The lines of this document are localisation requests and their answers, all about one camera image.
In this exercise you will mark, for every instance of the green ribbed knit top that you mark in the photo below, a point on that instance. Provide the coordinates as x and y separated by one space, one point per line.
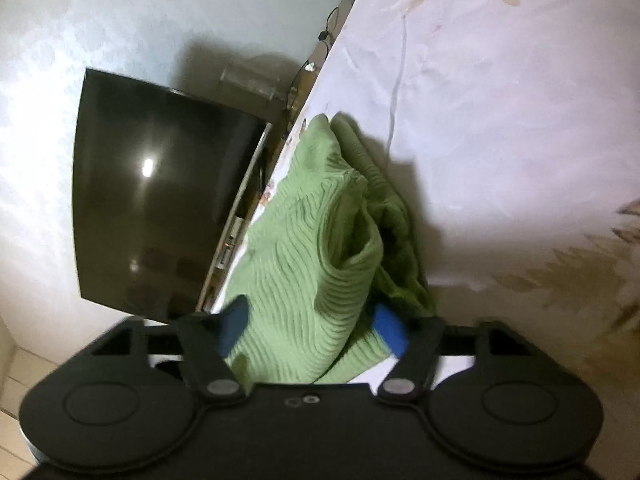
300 260

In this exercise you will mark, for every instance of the clear cylindrical container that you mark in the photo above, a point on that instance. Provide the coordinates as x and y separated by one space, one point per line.
247 80

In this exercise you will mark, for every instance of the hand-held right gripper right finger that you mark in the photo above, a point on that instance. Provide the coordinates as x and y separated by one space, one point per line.
392 330

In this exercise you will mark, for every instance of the black flat screen television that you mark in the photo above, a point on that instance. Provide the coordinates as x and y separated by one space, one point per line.
150 195

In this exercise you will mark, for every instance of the wooden television cabinet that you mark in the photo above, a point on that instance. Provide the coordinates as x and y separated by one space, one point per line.
320 55

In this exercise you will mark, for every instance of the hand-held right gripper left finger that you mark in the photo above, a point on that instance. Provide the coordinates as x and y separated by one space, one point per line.
235 322

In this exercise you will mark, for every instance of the pink floral bed sheet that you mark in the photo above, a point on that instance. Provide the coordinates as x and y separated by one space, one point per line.
500 135

